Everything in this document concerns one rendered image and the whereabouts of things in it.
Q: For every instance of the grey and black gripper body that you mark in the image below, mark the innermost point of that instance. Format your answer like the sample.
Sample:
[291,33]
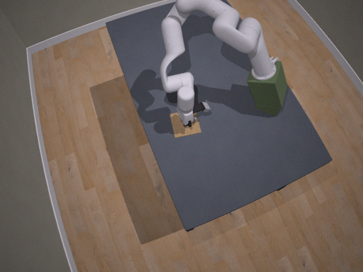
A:
[185,117]

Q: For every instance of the tan mat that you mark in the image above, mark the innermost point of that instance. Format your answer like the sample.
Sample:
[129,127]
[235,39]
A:
[180,130]

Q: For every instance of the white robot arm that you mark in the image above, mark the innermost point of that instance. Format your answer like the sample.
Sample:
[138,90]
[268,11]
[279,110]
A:
[247,39]

